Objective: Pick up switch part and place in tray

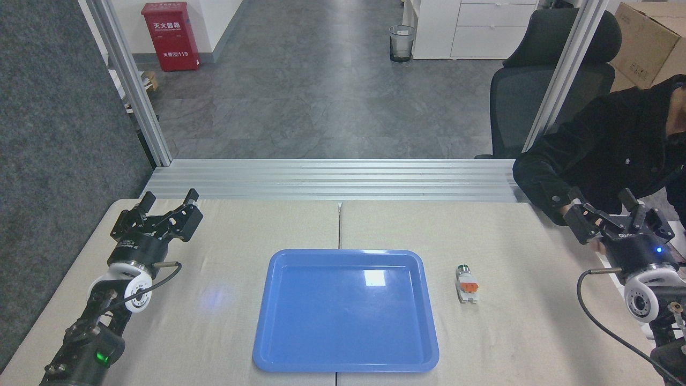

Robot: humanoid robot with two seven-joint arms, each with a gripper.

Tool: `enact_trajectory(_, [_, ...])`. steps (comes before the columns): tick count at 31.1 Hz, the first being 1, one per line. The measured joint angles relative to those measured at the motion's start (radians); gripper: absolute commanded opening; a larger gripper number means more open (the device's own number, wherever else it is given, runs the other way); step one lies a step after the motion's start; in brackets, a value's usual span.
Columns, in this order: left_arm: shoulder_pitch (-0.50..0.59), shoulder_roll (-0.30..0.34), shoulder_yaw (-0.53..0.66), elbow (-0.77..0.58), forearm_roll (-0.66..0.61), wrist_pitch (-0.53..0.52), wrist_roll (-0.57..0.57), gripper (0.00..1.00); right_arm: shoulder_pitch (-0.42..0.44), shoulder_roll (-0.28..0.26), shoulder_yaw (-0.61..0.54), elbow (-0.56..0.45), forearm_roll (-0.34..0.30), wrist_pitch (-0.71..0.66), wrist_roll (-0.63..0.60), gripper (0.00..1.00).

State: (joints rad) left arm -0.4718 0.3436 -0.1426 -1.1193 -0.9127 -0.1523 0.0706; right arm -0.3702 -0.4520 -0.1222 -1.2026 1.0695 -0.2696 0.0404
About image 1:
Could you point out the grey mesh waste bin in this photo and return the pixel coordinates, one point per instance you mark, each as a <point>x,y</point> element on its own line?
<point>402,44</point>

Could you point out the black office chair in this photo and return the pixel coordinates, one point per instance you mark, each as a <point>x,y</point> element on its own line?
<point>522,102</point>

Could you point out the white drawer cabinet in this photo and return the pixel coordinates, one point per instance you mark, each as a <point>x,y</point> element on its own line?
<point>471,29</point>

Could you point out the brown cardboard box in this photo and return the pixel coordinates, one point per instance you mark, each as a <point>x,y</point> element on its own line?
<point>646,48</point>

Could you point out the grey felt partition panel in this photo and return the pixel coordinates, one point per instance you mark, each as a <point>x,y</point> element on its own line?
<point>59,161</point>

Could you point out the small wooden pallet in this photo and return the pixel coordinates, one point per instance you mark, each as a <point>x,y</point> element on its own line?
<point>150,80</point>

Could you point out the red fire extinguisher box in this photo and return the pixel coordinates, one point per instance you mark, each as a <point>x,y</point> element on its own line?
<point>170,37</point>

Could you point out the person's hand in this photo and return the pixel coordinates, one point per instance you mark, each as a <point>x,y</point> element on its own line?
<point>597,247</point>

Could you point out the white orange switch part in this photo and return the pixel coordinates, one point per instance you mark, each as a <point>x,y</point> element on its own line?
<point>466,283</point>

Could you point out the blue plastic tray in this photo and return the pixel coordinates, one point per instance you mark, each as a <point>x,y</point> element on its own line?
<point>345,316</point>

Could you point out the silver aluminium frame rail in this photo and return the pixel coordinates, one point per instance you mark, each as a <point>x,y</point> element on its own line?
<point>332,179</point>

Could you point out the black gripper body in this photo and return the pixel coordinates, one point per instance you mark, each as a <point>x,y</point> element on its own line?
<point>640,252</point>
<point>136,249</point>

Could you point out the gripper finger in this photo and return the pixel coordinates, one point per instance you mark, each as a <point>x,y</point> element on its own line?
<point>179,220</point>
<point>578,222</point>
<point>640,220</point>
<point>131,221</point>

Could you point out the silver aluminium post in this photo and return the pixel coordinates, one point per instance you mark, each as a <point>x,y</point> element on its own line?
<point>131,80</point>
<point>568,69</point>

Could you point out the person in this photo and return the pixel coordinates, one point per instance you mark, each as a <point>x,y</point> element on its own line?
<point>605,145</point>

